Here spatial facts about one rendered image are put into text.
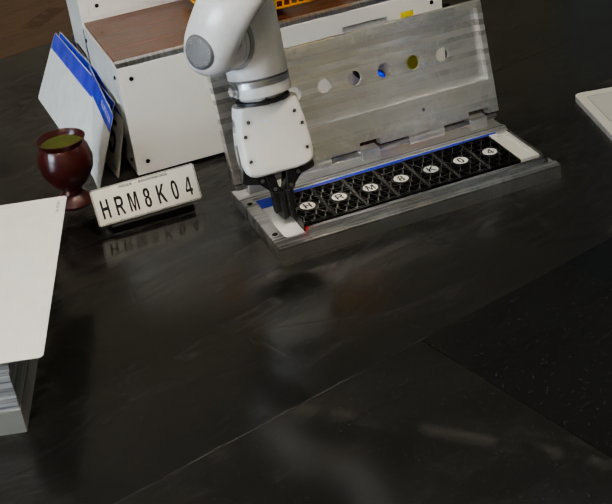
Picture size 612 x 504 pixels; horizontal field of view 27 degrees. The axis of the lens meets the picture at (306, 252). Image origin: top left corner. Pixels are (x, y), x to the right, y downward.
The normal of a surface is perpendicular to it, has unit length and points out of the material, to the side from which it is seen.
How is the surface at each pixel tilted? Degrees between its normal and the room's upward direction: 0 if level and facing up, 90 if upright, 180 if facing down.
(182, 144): 90
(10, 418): 90
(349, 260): 0
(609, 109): 0
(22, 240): 0
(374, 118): 75
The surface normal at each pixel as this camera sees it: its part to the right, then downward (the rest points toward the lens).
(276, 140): 0.33, 0.24
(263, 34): 0.76, 0.08
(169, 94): 0.36, 0.43
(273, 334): -0.12, -0.86
